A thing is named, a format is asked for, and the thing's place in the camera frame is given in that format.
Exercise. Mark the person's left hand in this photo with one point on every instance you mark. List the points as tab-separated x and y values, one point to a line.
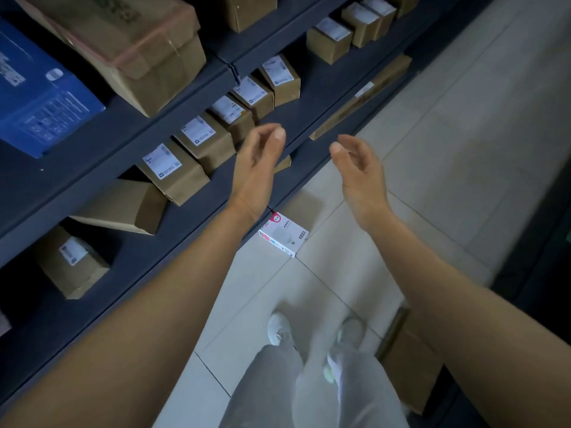
255	173

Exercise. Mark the person's right hand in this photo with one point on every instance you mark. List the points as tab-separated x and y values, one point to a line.
363	187

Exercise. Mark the person's right thumb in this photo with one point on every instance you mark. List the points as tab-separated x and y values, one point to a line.
339	155

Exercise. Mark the person's left thumb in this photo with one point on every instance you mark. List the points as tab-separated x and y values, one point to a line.
274	142

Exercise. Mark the person's right forearm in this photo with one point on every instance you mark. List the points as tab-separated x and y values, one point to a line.
468	325

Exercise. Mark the person's left forearm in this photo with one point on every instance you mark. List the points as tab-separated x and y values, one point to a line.
134	334

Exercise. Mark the small labelled cardboard box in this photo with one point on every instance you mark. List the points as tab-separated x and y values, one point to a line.
174	173
232	115
362	22
254	95
381	11
73	262
330	40
205	140
281	82

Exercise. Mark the long flat cardboard box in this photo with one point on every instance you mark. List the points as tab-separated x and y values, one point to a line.
370	95

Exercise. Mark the white and red product box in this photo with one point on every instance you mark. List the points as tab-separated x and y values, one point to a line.
285	236

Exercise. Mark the plain cardboard box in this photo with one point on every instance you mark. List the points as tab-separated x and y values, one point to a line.
250	8

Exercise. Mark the unlabelled brown cardboard box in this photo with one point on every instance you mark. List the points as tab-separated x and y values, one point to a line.
125	204

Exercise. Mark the large taped cardboard box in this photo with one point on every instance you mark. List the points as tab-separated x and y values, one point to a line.
134	44

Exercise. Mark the dark metal shelving unit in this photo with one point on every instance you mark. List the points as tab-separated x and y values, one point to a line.
102	133

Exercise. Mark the person's right white shoe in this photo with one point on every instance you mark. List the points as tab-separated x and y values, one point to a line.
348	338

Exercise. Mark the person's white shoe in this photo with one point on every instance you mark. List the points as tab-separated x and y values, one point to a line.
348	338
279	329

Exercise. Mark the person's left white shoe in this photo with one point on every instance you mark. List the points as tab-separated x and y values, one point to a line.
279	329

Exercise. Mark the dark cabinet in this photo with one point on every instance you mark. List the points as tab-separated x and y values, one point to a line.
539	245

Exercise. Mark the open cardboard box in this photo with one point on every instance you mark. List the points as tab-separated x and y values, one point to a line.
412	365

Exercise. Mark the grey trousers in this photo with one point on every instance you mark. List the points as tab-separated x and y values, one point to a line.
312	392

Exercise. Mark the blue printed carton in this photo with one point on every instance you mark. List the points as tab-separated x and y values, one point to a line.
35	97

